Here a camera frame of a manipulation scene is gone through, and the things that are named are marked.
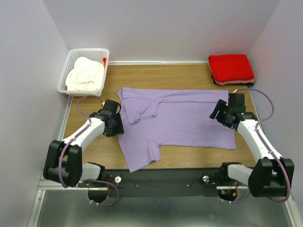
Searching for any purple t shirt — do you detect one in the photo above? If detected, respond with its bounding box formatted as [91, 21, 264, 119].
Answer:
[117, 87, 236, 173]

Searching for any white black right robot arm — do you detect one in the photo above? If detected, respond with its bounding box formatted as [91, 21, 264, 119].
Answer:
[210, 89, 294, 203]

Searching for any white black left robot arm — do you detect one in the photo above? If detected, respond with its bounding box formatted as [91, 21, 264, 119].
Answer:
[43, 99, 124, 188]

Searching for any folded pink t shirt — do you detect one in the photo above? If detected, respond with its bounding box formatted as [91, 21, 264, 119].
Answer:
[214, 78, 255, 85]

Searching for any folded black t shirt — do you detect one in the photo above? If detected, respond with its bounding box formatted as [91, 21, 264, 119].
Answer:
[210, 75, 254, 86]

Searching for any folded red t shirt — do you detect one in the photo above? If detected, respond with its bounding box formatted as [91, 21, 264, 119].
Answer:
[208, 54, 255, 82]

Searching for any white crumpled t shirt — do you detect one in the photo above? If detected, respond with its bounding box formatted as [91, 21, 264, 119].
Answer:
[65, 57, 105, 91]

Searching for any white plastic laundry basket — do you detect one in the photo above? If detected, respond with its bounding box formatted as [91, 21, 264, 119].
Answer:
[57, 48, 109, 96]

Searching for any red garment in basket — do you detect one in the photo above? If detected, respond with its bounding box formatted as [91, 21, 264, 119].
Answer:
[102, 56, 108, 68]

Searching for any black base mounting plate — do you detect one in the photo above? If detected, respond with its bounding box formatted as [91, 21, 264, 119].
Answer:
[79, 168, 238, 198]

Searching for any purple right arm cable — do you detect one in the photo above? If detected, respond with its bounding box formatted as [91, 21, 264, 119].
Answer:
[221, 88, 292, 204]

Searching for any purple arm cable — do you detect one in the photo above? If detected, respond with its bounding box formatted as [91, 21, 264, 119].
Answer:
[58, 95, 120, 207]
[221, 88, 292, 204]

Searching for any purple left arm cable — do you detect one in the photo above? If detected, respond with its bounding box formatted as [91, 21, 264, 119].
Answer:
[58, 95, 120, 207]

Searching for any aluminium frame rail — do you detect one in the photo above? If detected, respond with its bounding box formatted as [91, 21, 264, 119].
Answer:
[29, 179, 303, 227]

